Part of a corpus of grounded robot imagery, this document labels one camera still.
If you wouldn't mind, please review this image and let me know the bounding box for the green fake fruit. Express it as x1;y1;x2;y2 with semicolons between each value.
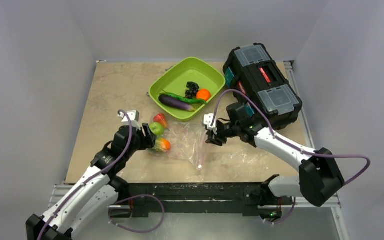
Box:
149;122;165;136

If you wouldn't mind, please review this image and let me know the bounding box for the orange green fake mango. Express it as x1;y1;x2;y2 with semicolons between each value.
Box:
153;137;172;153

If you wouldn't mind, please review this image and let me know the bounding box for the clear zip top bag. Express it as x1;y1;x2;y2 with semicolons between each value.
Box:
150;112;207;170

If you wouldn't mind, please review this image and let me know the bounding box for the orange fake fruit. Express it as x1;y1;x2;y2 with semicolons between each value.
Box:
195;89;212;102

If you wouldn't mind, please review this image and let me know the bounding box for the green fake bean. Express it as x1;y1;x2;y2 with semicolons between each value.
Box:
160;91;207;105

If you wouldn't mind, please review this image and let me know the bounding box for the dark fake grape bunch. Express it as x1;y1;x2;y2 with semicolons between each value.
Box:
185;81;200;99

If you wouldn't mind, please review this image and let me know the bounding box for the purple fake eggplant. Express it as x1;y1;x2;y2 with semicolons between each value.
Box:
158;94;196;112

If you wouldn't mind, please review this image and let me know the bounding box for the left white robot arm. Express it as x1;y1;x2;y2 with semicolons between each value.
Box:
26;123;157;240

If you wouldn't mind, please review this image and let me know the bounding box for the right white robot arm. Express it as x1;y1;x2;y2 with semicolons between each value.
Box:
202;103;345;207

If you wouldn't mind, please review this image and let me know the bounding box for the red fake tomato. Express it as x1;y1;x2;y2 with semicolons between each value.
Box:
153;113;168;129

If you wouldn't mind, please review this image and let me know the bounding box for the black Delixi toolbox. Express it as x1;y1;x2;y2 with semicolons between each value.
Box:
222;43;303;130

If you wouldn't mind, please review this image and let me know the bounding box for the green plastic tray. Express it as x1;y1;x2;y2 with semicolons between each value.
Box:
148;57;226;122

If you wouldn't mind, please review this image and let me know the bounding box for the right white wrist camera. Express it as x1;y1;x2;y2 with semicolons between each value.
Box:
202;113;217;134

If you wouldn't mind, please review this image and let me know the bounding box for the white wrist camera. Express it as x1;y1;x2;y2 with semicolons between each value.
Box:
117;110;141;128
202;113;217;134

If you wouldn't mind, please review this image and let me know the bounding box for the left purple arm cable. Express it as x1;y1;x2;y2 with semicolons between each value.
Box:
36;109;134;240

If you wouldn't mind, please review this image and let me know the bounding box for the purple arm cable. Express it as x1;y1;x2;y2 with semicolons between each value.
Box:
36;109;134;240
210;88;372;186

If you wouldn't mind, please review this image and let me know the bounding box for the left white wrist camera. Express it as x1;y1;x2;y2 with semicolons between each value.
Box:
117;110;141;128

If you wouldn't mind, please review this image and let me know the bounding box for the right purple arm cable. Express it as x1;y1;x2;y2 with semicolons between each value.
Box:
210;88;372;186

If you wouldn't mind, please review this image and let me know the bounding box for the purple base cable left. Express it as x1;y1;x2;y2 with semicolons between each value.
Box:
108;194;166;234

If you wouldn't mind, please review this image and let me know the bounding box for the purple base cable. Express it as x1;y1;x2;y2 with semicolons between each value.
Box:
263;197;297;226
108;194;166;234

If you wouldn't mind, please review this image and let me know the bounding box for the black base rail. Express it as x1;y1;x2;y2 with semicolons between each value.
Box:
115;182;293;220

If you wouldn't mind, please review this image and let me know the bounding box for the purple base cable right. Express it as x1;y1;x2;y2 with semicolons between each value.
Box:
263;197;297;226

